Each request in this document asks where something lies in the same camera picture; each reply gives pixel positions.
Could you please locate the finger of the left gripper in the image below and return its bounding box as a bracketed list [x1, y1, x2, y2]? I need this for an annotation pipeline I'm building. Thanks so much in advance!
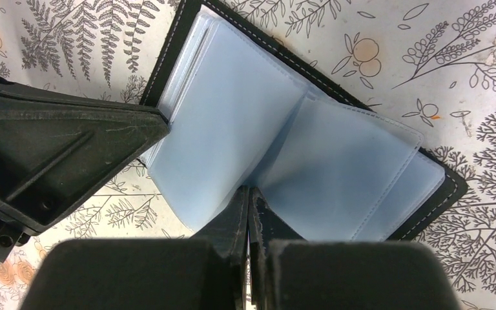
[0, 77, 169, 265]

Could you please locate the black card holder wallet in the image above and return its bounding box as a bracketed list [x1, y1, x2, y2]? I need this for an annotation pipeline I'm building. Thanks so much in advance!
[141, 1, 468, 242]

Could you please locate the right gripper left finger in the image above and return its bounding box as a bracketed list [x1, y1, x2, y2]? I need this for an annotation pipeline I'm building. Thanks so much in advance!
[21, 186, 249, 309]

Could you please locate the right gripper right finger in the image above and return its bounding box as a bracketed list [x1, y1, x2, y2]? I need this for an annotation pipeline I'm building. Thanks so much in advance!
[248, 187, 460, 309]

